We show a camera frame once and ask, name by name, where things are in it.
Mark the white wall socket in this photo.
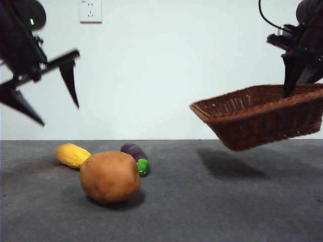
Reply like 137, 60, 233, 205
80, 0, 103, 24

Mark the purple eggplant with green stem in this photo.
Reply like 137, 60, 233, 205
120, 143, 150, 177

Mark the brown potato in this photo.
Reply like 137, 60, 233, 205
79, 150, 141, 204

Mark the brown wicker basket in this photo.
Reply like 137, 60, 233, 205
189, 84, 323, 152

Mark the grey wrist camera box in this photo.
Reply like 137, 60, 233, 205
266, 24, 302, 50

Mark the yellow corn cob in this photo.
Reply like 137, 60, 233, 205
55, 143, 92, 169

